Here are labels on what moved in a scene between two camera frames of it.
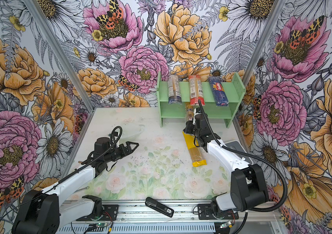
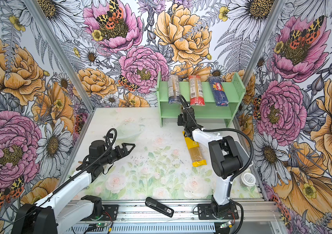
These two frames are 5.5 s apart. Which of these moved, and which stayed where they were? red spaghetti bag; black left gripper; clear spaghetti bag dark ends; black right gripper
Moved: black right gripper
Stayed: black left gripper; red spaghetti bag; clear spaghetti bag dark ends
